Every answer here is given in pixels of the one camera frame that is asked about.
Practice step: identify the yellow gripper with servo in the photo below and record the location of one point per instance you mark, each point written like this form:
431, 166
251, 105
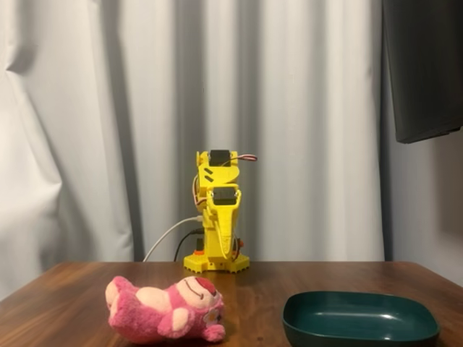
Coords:
224, 210

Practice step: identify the pink strawberry bear plush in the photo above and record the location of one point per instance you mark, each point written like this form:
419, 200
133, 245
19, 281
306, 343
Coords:
152, 311

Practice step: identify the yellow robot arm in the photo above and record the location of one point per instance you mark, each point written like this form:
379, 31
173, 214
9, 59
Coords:
197, 265

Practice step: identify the black and orange table clamp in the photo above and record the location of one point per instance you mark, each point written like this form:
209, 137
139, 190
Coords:
199, 247
239, 244

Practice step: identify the white curtain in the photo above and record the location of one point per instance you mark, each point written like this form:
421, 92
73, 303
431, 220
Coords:
108, 126

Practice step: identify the dark green plate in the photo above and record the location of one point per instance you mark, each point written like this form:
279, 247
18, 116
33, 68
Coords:
358, 318

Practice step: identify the black monitor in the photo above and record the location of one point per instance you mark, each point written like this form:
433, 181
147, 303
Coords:
423, 72

